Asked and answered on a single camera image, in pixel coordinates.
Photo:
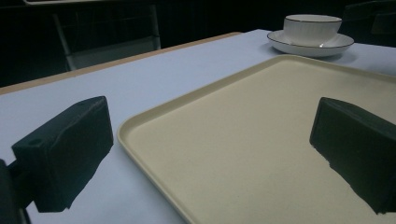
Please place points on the beige plastic tray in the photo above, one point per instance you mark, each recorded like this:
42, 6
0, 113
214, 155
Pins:
249, 140

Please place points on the white saucer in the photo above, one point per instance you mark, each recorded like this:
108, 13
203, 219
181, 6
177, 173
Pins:
311, 49

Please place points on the dark chair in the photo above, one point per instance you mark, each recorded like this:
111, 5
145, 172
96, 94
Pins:
370, 18

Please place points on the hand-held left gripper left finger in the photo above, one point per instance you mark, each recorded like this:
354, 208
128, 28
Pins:
65, 149

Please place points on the chair with metal frame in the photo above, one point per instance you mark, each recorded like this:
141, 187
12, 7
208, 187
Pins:
109, 46

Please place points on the white ribbed cup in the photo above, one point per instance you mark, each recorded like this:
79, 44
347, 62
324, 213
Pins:
311, 29

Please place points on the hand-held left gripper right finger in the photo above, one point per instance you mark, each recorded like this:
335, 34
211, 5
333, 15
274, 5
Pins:
358, 146

